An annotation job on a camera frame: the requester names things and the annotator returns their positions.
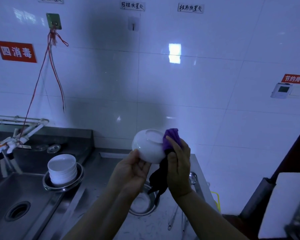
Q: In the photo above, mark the person's right hand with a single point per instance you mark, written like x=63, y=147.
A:
x=180, y=169

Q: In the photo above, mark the person's left hand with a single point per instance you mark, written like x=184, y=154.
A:
x=126, y=173

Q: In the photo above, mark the person's left thumb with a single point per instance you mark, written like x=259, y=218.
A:
x=144, y=168

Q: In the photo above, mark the person's right thumb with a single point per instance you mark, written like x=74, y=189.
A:
x=171, y=161

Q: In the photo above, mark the white ceramic bowl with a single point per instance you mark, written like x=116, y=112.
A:
x=147, y=146

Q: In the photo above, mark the purple dish cloth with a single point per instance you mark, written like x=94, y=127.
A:
x=171, y=137

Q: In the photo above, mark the person's left forearm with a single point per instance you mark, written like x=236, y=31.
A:
x=102, y=214

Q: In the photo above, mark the person's right forearm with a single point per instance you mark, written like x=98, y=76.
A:
x=205, y=217

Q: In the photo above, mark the small metal cup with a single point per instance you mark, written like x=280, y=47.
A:
x=193, y=177

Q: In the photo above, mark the metal bowl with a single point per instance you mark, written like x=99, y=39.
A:
x=142, y=204

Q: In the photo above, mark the round metal tray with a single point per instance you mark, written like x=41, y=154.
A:
x=65, y=186

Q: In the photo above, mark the stack of white bowls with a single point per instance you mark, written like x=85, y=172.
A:
x=62, y=168

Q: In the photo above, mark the clear glass dish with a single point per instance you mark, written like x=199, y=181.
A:
x=53, y=148
x=41, y=147

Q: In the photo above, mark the white board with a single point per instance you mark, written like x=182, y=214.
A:
x=280, y=204

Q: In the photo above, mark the stainless steel sink basin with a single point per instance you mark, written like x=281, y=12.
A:
x=17, y=194

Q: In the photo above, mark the sink drain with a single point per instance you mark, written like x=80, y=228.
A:
x=17, y=211

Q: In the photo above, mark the grey metal post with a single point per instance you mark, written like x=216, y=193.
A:
x=257, y=197

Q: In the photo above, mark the dark door frame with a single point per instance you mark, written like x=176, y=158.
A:
x=292, y=154

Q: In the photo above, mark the white wall thermostat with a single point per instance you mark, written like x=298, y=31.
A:
x=281, y=90

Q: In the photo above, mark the white wall pipes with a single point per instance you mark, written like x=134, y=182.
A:
x=15, y=119

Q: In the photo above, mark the white wall hook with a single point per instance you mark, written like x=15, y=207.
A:
x=133, y=23

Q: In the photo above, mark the white wall switch plate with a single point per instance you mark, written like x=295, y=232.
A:
x=298, y=91

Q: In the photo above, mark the small red wall sign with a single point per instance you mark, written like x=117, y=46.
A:
x=295, y=79

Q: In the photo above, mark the green wall hook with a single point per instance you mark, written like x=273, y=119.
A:
x=54, y=21

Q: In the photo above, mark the large red wall sign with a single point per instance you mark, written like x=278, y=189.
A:
x=16, y=51

